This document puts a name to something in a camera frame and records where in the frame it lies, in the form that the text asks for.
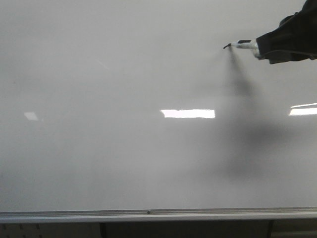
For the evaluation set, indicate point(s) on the aluminium whiteboard frame rail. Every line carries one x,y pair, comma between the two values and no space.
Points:
156,215

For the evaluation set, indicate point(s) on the black white whiteboard marker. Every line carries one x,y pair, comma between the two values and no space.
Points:
246,44

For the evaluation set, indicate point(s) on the white whiteboard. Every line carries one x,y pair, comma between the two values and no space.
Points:
136,104

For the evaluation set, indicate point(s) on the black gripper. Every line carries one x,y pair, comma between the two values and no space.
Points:
294,40

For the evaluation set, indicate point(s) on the dark table under whiteboard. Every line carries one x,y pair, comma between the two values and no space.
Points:
290,228

